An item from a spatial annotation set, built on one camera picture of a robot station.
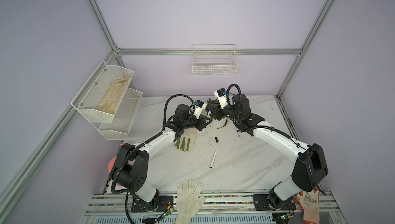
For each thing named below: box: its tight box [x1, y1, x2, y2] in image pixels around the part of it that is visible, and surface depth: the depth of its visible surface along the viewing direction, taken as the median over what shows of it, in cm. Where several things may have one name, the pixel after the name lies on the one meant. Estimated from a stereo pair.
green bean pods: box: [174, 136, 191, 152], surface depth 95 cm
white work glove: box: [174, 178, 206, 224], surface depth 76 cm
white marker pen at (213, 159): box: [209, 148, 218, 170], surface depth 89 cm
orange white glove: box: [293, 186, 320, 224], surface depth 73 cm
